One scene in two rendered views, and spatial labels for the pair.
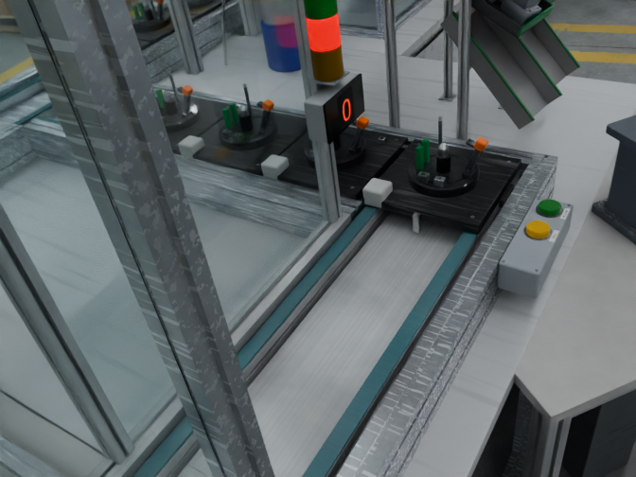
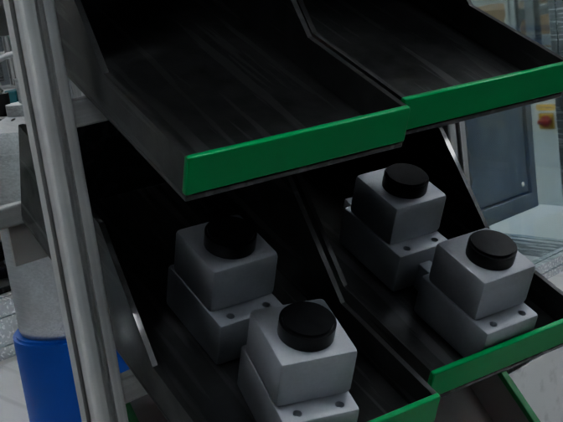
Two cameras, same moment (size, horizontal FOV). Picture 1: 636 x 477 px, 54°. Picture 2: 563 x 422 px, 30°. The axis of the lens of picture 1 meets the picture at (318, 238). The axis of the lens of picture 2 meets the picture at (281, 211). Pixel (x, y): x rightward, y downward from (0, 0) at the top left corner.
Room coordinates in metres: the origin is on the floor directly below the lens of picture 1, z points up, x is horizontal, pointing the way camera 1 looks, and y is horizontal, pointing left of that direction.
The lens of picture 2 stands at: (0.69, -0.58, 1.45)
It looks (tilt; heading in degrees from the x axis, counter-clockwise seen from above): 13 degrees down; 11
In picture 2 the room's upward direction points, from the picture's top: 8 degrees counter-clockwise
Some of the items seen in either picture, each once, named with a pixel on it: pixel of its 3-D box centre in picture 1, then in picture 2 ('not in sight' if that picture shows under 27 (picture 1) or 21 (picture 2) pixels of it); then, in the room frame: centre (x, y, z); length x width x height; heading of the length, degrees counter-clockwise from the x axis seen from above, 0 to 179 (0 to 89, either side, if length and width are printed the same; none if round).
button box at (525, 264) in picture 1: (536, 244); not in sight; (0.83, -0.39, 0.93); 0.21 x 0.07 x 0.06; 142
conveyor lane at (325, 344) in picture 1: (363, 290); not in sight; (0.81, -0.07, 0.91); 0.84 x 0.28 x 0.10; 142
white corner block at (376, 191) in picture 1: (378, 193); not in sight; (1.01, -0.13, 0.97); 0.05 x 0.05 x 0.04; 52
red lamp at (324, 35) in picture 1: (323, 29); not in sight; (0.95, -0.06, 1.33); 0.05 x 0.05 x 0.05
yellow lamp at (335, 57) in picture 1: (326, 61); not in sight; (0.95, -0.06, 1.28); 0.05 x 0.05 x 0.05
